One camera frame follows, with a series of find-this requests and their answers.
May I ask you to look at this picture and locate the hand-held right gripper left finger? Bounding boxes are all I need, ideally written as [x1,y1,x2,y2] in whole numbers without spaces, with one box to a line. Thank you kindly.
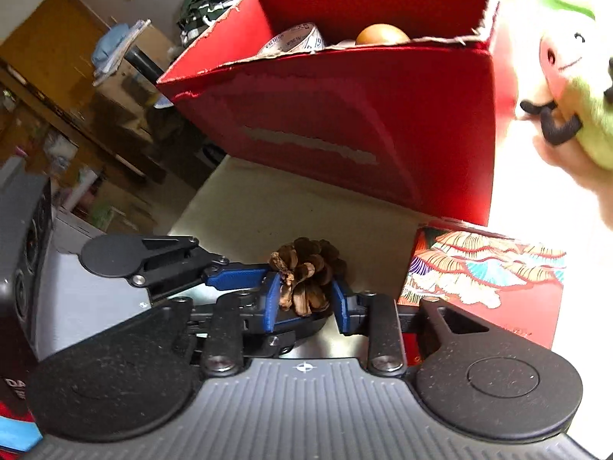
[144,273,284,377]

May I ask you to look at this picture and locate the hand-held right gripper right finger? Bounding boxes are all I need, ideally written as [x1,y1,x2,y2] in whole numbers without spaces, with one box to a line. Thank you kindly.
[330,279,492,378]

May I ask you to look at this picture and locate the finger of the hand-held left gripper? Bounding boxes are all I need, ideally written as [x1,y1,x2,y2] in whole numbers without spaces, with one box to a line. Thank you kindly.
[129,236,270,299]
[246,313,332,357]

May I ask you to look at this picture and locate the brown pine cone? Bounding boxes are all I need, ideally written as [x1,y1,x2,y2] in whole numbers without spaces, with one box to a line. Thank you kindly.
[268,237,348,317]

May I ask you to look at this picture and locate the red cardboard box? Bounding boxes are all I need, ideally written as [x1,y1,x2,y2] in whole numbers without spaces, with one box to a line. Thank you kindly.
[157,0,503,227]

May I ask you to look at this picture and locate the white tape roll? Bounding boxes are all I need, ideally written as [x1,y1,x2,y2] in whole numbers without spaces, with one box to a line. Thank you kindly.
[259,21,327,56]

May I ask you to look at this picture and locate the brown wooden gourd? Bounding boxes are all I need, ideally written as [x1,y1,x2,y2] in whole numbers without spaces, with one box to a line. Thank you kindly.
[355,24,411,47]

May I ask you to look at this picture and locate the pastel printed bed sheet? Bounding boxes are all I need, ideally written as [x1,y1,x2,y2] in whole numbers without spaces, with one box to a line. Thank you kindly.
[167,0,613,361]

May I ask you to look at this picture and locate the red and blue garment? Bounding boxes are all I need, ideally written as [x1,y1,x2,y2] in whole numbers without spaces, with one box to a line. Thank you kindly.
[0,376,45,454]

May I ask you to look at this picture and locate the red gift box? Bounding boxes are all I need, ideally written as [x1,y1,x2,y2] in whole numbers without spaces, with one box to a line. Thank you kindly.
[397,223,567,361]

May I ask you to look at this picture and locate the wooden shelving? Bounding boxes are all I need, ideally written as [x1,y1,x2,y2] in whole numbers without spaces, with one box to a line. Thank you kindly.
[0,0,161,235]

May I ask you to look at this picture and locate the brown cardboard carton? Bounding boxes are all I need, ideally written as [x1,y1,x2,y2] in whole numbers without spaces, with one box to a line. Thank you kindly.
[93,24,179,123]

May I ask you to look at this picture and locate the black pole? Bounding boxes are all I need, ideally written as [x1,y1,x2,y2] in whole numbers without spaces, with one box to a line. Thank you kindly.
[123,45,166,83]

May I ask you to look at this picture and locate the green plush with face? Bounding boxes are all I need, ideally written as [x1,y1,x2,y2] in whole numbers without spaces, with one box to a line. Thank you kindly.
[515,0,613,171]

